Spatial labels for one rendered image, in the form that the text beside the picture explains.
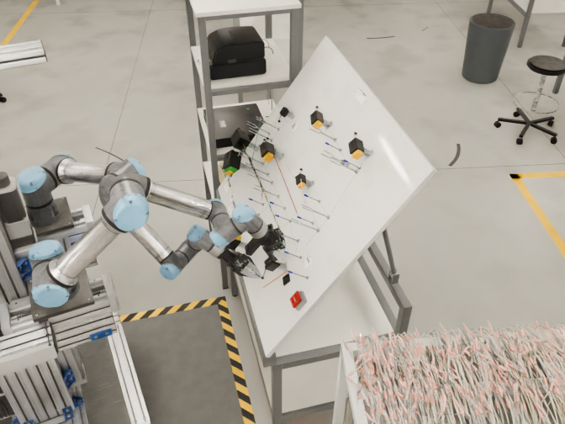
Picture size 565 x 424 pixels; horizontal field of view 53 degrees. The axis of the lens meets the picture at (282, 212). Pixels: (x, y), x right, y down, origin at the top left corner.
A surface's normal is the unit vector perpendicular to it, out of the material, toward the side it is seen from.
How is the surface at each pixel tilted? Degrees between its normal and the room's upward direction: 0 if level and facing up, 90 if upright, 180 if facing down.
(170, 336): 0
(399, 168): 54
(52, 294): 95
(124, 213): 85
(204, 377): 0
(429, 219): 0
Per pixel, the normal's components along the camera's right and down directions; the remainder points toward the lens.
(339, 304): 0.00, -0.77
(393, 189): -0.79, -0.32
